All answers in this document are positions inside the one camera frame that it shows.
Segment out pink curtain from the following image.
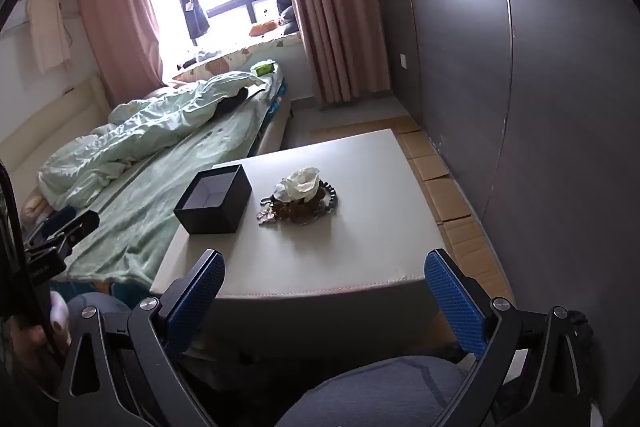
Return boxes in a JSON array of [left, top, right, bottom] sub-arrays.
[[272, 0, 393, 105], [75, 0, 166, 108]]

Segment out flattened cardboard sheets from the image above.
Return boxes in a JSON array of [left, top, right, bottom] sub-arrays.
[[395, 117, 516, 308]]

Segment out light green quilt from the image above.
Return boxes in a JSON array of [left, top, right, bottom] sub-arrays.
[[39, 72, 268, 210]]

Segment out brown bead bracelet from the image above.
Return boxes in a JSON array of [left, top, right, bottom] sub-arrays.
[[277, 199, 323, 226]]

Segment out printed windowsill cushion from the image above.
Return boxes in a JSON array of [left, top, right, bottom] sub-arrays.
[[172, 39, 301, 82]]

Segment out dark cushions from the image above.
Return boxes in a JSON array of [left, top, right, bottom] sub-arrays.
[[276, 0, 302, 38]]

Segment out black shoe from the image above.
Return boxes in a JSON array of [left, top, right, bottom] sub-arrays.
[[565, 307, 597, 358]]

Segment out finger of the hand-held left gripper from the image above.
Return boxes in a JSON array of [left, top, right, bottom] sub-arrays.
[[42, 206, 78, 233], [55, 210, 101, 250]]

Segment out black garment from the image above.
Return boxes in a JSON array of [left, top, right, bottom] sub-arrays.
[[217, 88, 250, 112]]

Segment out dark grey wardrobe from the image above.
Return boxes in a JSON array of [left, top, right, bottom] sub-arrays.
[[369, 0, 640, 427]]

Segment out person's leg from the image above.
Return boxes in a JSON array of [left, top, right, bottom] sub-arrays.
[[290, 354, 473, 427], [65, 291, 133, 348]]

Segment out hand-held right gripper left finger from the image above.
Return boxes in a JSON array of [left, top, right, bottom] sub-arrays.
[[57, 248, 226, 427]]

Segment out white flower hair tie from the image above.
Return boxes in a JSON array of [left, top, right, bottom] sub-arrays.
[[274, 167, 321, 202]]

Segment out person's right leg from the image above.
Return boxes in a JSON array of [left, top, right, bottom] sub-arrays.
[[290, 354, 473, 427]]

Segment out bed with beige headboard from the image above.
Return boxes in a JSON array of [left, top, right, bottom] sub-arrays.
[[0, 67, 296, 293]]

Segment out white low table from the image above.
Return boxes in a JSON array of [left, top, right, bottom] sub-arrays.
[[150, 129, 453, 360]]

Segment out silver necklace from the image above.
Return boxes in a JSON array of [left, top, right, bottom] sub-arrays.
[[256, 197, 281, 226]]

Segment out black square box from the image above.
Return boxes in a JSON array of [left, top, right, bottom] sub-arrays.
[[173, 164, 252, 235]]

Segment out green bed sheet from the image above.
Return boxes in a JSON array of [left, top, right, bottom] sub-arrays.
[[65, 72, 291, 286]]

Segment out person's left leg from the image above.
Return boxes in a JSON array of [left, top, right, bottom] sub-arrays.
[[65, 291, 133, 348]]

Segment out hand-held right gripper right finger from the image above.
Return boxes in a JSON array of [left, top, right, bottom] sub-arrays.
[[424, 248, 596, 427]]

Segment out person's left hand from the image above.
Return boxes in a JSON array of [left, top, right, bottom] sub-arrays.
[[11, 323, 66, 388]]

